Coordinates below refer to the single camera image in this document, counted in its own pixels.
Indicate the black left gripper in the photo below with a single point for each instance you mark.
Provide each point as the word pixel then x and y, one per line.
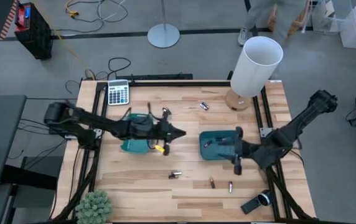
pixel 157 130

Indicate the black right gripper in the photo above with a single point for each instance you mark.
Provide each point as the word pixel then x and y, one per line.
pixel 246 151

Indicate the black copper AA battery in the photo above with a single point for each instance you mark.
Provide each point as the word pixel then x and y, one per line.
pixel 212 183
pixel 172 177
pixel 221 139
pixel 208 143
pixel 206 105

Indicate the silver AA battery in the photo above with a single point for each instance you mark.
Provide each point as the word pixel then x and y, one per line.
pixel 230 187
pixel 177 173
pixel 203 106

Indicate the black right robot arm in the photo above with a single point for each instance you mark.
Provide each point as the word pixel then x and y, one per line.
pixel 302 121

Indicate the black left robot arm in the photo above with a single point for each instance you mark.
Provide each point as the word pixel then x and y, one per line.
pixel 84 116

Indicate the yellow tape tag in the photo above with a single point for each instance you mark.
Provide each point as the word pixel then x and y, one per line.
pixel 159 148

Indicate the teal plastic bin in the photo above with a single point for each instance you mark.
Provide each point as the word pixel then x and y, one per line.
pixel 134 146
pixel 204 153

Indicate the grey desk calculator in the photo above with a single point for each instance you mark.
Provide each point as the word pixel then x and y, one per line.
pixel 118 93

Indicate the white shade wooden lamp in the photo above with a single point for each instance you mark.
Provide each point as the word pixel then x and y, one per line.
pixel 255 68

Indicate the grey round base pole stand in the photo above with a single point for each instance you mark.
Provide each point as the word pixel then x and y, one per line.
pixel 163 35

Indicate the green potted succulent plant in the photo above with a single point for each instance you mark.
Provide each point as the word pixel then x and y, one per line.
pixel 94 208

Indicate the wicker basket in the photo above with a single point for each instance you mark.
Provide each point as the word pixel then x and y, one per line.
pixel 272 18

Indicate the person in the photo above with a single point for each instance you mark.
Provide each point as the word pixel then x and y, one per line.
pixel 259 12

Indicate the clear plastic container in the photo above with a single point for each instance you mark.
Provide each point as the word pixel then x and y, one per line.
pixel 327 18

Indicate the black red power box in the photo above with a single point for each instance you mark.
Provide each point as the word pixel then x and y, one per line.
pixel 35 34

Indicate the black desk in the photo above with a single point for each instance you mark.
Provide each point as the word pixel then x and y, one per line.
pixel 3 149

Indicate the black aluminium rig frame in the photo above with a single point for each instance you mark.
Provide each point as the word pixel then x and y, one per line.
pixel 181 83

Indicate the black handheld camera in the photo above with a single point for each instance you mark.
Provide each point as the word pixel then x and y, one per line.
pixel 255 202

